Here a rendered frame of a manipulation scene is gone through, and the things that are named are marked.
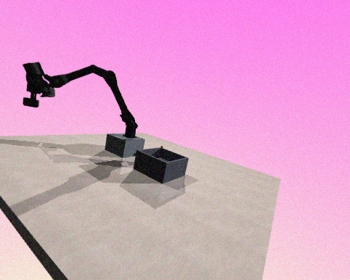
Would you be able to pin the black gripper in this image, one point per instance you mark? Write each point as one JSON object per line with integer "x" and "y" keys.
{"x": 32, "y": 101}

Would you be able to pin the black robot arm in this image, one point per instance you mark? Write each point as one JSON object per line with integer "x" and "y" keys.
{"x": 35, "y": 71}

